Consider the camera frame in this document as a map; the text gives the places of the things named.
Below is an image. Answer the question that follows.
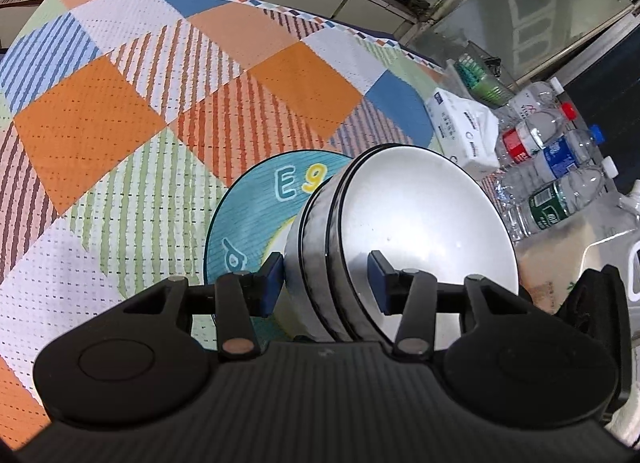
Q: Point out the red cap water bottle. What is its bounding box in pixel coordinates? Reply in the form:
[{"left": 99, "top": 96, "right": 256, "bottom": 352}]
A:
[{"left": 495, "top": 102, "right": 577, "bottom": 168}]

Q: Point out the patchwork tablecloth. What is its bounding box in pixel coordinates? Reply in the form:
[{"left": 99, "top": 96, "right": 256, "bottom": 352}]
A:
[{"left": 1, "top": 0, "right": 442, "bottom": 449}]

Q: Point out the green plastic basket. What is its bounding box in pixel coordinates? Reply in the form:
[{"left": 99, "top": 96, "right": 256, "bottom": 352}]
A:
[{"left": 454, "top": 53, "right": 514, "bottom": 108}]

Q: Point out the blue cap water bottle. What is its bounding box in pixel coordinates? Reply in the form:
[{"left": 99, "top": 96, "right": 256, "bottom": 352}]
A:
[{"left": 494, "top": 124, "right": 605, "bottom": 208}]

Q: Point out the metal sheet leaning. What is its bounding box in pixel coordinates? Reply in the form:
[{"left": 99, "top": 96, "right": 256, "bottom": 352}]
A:
[{"left": 406, "top": 0, "right": 632, "bottom": 82}]

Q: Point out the teal alphabet plate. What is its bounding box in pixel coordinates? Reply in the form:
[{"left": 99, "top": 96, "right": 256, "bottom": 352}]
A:
[{"left": 204, "top": 150, "right": 350, "bottom": 342}]

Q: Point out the white tissue pack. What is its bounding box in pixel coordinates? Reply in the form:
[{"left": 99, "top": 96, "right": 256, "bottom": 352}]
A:
[{"left": 425, "top": 88, "right": 500, "bottom": 180}]

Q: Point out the white cap water bottle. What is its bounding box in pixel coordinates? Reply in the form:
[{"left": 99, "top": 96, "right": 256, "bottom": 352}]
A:
[{"left": 506, "top": 78, "right": 564, "bottom": 119}]

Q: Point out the white bowl black rim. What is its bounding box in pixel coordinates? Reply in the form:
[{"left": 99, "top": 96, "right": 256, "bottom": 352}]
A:
[{"left": 322, "top": 145, "right": 518, "bottom": 345}]

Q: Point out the green label water bottle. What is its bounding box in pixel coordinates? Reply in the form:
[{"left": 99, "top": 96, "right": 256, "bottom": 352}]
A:
[{"left": 502, "top": 157, "right": 618, "bottom": 242}]

